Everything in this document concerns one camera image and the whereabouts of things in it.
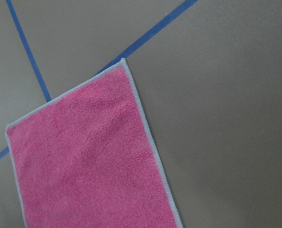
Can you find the pink towel with grey edge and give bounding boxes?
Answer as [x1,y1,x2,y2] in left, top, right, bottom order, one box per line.
[5,58,183,228]

